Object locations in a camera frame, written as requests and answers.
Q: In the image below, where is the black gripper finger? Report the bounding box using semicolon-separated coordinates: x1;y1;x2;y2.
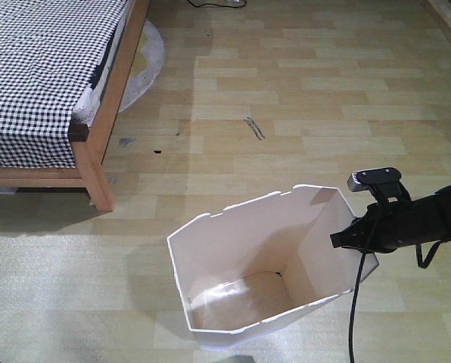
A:
330;225;362;249

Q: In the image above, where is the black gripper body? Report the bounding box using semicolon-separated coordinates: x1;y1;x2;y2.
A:
357;202;418;253

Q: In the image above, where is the white plastic trash bin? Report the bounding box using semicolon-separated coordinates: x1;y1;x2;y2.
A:
167;185;378;350

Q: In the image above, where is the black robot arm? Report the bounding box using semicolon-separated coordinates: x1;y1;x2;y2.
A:
353;185;451;253

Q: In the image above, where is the round white floor rug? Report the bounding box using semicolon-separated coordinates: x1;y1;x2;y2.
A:
118;19;165;113

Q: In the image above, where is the black white checkered bedsheet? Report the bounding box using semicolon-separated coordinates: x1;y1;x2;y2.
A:
0;1;129;168

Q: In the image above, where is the black camera cable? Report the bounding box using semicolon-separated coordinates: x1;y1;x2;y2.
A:
347;211;380;363

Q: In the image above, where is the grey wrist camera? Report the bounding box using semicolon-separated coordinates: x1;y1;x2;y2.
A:
347;166;412;204

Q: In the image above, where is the wooden bed frame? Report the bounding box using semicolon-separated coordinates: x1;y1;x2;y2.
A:
0;1;150;212

